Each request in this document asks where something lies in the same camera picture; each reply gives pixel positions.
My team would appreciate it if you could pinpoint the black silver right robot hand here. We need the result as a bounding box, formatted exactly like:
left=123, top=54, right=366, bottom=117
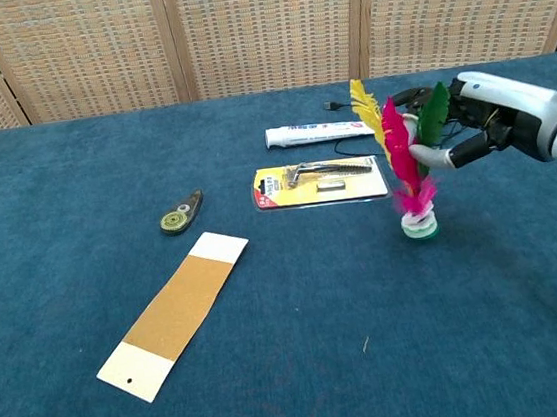
left=398, top=61, right=557, bottom=178

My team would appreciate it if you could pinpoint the blue felt table cloth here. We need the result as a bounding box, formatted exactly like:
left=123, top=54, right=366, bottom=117
left=0, top=53, right=557, bottom=417

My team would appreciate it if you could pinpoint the dark correction tape dispenser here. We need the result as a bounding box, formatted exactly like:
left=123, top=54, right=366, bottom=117
left=156, top=188, right=208, bottom=237

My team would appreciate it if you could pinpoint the packaged razor on yellow card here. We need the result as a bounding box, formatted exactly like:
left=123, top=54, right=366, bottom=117
left=251, top=152, right=392, bottom=215

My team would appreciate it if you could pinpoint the colourful feather shuttlecock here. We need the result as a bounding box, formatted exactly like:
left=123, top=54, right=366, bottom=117
left=347, top=68, right=467, bottom=249

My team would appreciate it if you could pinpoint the brown white sandpaper card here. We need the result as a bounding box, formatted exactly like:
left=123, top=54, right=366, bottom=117
left=80, top=226, right=267, bottom=410

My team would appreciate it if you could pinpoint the white toothpaste tube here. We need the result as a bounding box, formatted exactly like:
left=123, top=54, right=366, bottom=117
left=263, top=115, right=377, bottom=152

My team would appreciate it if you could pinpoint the woven wicker folding screen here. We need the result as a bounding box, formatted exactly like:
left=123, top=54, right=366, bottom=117
left=0, top=0, right=557, bottom=134

